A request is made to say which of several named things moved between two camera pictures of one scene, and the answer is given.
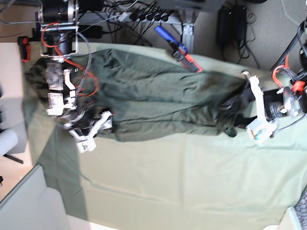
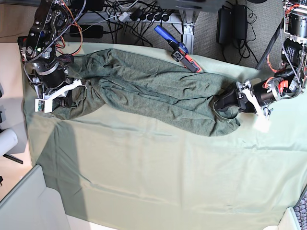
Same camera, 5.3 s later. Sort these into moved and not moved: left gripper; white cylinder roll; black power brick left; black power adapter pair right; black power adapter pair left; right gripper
Moved: right gripper; left gripper
Not moved: black power adapter pair right; black power adapter pair left; white cylinder roll; black power brick left
